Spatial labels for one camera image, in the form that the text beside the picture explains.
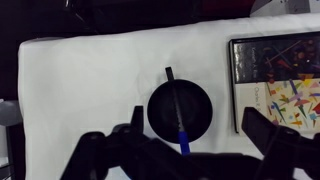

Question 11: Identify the white tablecloth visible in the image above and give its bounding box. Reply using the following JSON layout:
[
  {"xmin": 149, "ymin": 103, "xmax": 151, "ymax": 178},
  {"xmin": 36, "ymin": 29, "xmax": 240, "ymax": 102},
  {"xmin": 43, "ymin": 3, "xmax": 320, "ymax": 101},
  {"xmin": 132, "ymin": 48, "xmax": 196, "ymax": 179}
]
[{"xmin": 18, "ymin": 13, "xmax": 320, "ymax": 180}]

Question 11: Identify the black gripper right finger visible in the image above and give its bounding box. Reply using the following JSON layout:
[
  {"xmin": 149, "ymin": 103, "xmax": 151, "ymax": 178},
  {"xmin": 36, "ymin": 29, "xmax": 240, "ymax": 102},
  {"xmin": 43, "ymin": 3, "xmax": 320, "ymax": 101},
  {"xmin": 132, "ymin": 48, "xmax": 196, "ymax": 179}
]
[{"xmin": 241, "ymin": 107, "xmax": 320, "ymax": 180}]

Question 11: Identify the black marker blue cap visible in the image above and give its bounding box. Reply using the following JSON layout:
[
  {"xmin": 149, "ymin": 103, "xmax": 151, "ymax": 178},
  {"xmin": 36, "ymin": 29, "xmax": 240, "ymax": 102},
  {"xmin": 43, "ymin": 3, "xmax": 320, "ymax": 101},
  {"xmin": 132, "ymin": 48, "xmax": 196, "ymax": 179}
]
[{"xmin": 171, "ymin": 80, "xmax": 192, "ymax": 157}]

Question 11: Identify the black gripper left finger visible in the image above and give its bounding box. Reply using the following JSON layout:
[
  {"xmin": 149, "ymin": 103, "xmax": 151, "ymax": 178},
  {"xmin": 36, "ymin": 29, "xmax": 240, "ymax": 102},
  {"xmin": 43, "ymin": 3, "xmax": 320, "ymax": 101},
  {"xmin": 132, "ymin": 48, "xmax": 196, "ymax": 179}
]
[{"xmin": 59, "ymin": 105, "xmax": 188, "ymax": 180}]

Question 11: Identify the black mug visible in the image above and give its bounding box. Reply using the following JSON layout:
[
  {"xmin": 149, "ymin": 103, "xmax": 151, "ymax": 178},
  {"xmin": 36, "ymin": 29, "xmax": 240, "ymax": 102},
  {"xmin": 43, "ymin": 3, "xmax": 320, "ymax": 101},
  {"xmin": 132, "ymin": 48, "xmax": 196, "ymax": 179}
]
[{"xmin": 147, "ymin": 67, "xmax": 213, "ymax": 144}]

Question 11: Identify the black and white book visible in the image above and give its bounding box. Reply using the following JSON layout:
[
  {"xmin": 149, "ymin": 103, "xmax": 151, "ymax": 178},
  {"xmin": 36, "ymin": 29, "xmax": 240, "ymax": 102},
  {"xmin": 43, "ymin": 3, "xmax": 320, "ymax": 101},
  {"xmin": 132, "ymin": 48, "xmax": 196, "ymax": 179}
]
[{"xmin": 229, "ymin": 32, "xmax": 320, "ymax": 133}]

